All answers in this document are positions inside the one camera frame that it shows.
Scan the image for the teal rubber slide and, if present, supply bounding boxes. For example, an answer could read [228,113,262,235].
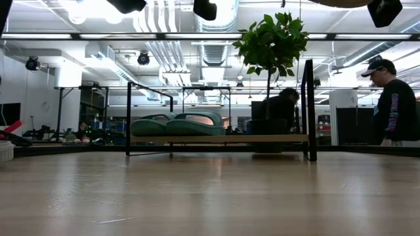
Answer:
[130,113,177,137]
[166,111,226,136]

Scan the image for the dark cap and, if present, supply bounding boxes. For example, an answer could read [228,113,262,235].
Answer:
[360,58,397,78]

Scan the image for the green plant in black pot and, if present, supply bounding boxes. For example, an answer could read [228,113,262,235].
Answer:
[232,12,310,153]

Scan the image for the person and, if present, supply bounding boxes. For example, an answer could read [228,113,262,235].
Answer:
[360,58,420,148]
[259,87,300,134]

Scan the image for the black partition panels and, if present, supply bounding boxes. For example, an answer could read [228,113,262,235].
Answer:
[336,104,383,147]

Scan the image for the red object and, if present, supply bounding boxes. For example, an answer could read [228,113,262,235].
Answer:
[0,120,26,134]

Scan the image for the black ceiling cord reel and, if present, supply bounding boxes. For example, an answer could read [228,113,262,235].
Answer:
[136,51,151,66]
[25,56,41,71]

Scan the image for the black background rig frame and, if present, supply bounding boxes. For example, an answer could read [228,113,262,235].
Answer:
[54,85,110,126]

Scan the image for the wooden shelf black metal frame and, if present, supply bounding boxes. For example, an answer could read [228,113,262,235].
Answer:
[125,58,318,162]

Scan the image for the black table rail frame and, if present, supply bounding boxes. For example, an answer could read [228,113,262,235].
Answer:
[14,144,420,157]

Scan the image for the black wall monitor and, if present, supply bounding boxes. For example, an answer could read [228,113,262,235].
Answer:
[0,103,21,127]

